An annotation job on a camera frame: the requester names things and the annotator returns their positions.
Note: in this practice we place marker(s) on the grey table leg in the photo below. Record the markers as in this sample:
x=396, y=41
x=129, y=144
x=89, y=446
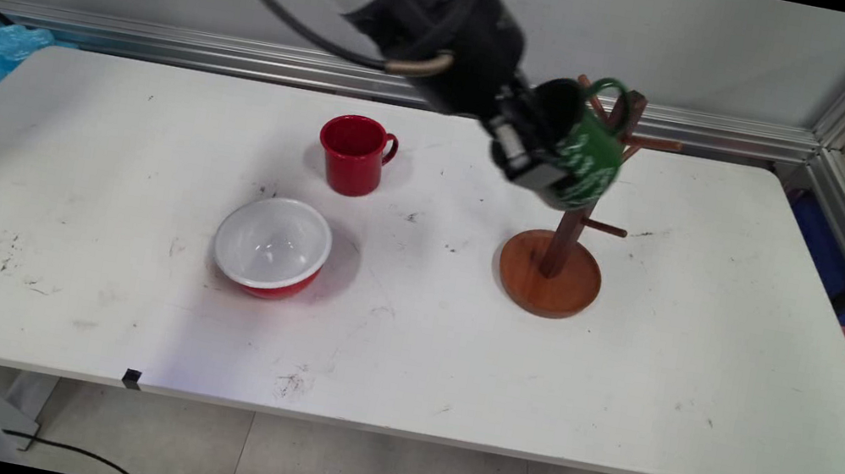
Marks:
x=26, y=402

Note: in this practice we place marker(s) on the green mug with white print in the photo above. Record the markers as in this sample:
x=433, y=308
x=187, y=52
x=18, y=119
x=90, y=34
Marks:
x=594, y=158

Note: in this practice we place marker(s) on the red enamel mug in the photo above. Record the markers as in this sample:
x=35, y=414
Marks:
x=353, y=161

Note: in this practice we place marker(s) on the brown wooden mug tree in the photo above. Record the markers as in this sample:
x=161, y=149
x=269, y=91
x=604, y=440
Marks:
x=551, y=289

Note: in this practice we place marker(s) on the red bowl with white inside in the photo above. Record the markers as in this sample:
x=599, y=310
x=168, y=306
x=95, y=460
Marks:
x=271, y=244

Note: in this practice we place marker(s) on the blue plastic container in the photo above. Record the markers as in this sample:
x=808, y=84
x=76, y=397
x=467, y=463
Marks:
x=821, y=239

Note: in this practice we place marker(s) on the small black table clip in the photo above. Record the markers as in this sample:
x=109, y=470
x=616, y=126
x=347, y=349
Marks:
x=132, y=378

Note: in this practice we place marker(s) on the horizontal aluminium frame rail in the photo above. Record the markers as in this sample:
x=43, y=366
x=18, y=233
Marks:
x=715, y=131

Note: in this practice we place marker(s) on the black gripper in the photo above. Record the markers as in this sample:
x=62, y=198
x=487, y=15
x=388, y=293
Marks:
x=448, y=35

